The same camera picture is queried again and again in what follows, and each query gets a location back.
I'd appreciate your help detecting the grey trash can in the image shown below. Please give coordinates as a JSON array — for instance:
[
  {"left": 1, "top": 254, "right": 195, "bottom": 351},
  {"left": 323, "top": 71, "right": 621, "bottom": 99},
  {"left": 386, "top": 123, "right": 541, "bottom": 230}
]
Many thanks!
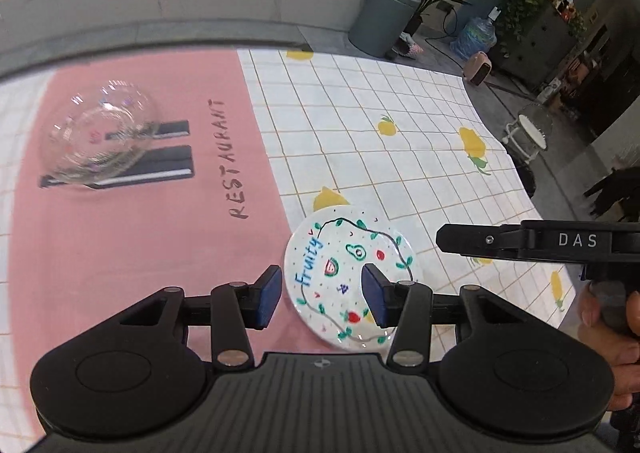
[{"left": 348, "top": 0, "right": 422, "bottom": 58}]

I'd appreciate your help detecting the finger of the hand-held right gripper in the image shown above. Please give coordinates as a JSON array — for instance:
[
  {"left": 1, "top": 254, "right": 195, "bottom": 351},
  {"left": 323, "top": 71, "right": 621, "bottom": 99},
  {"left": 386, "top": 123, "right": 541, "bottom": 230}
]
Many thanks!
[{"left": 436, "top": 222, "right": 531, "bottom": 261}]

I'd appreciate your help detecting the person's right hand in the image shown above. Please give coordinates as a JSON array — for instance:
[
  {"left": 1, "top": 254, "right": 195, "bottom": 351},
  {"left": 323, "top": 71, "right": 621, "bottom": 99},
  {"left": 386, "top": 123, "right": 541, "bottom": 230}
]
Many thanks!
[{"left": 579, "top": 280, "right": 640, "bottom": 414}]

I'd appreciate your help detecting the pink slipper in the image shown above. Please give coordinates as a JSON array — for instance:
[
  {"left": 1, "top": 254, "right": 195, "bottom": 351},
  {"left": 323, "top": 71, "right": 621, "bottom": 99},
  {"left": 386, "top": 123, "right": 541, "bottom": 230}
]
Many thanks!
[{"left": 392, "top": 32, "right": 425, "bottom": 58}]

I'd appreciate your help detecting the white fruit-print plate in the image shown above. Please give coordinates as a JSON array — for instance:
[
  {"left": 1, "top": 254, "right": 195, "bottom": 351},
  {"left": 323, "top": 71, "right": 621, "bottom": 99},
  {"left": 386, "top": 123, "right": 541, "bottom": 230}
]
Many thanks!
[{"left": 284, "top": 206, "right": 416, "bottom": 351}]

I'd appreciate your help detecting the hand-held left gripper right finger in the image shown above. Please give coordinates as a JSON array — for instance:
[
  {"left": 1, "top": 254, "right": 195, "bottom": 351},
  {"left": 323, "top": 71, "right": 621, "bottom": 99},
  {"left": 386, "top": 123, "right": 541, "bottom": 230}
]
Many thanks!
[{"left": 361, "top": 263, "right": 523, "bottom": 368}]

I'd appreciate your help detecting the blue water jug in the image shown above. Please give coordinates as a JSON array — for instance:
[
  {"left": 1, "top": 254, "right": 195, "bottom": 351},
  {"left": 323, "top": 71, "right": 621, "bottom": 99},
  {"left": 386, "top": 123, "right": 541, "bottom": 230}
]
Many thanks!
[{"left": 450, "top": 7, "right": 498, "bottom": 60}]

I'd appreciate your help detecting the grey drawer cabinet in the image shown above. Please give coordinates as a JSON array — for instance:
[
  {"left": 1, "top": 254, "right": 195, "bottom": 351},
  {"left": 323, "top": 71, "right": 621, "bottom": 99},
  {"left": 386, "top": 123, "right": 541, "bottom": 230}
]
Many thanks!
[{"left": 505, "top": 8, "right": 596, "bottom": 88}]

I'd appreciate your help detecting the clear glass flower plate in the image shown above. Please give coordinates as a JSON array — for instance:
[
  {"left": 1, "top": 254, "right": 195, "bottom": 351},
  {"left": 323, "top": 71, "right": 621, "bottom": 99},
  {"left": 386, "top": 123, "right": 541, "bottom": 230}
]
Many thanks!
[{"left": 39, "top": 79, "right": 162, "bottom": 190}]

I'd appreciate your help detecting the white round stool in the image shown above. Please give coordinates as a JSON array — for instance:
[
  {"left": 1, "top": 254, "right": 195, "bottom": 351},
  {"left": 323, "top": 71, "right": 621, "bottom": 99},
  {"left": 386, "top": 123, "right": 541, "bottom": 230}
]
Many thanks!
[{"left": 502, "top": 104, "right": 553, "bottom": 164}]

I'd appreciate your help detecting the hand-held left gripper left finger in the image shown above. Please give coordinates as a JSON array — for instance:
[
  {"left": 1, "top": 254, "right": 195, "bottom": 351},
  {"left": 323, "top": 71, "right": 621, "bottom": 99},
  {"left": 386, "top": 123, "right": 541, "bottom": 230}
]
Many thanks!
[{"left": 117, "top": 264, "right": 283, "bottom": 368}]

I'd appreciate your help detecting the pink placemat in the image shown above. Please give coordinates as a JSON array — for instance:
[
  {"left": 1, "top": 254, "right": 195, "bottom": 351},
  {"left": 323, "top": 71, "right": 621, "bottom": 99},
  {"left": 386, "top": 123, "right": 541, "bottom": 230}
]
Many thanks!
[{"left": 0, "top": 49, "right": 321, "bottom": 439}]

